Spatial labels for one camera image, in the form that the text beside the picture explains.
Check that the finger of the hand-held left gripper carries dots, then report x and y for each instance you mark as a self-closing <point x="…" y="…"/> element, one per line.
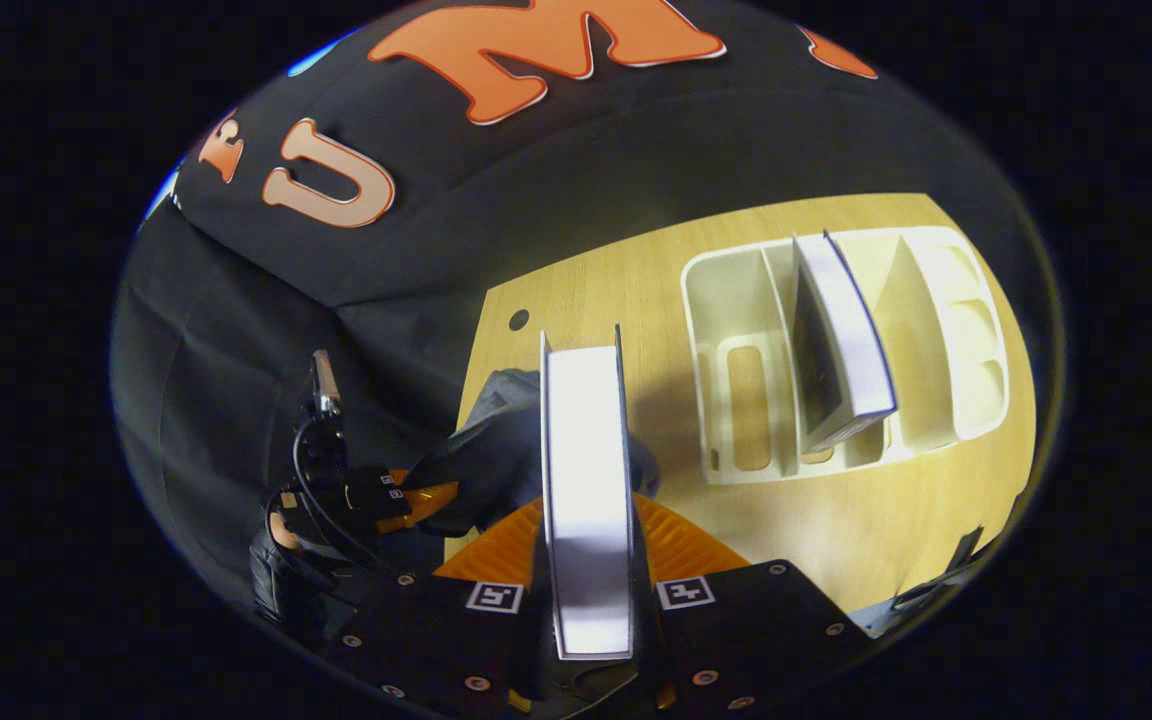
<point x="371" y="478"/>
<point x="376" y="508"/>

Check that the portrait cover book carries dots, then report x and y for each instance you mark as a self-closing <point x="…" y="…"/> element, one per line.
<point x="586" y="480"/>

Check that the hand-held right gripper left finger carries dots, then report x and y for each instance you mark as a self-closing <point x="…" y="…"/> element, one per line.
<point x="426" y="630"/>

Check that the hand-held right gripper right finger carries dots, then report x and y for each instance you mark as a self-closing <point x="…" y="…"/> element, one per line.
<point x="746" y="630"/>

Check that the cream plastic bookshelf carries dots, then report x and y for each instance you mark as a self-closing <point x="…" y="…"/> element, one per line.
<point x="946" y="340"/>

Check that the blue cover book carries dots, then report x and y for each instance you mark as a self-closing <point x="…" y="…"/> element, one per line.
<point x="846" y="330"/>

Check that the grey schoolbag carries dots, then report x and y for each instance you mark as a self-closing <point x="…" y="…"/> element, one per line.
<point x="491" y="460"/>

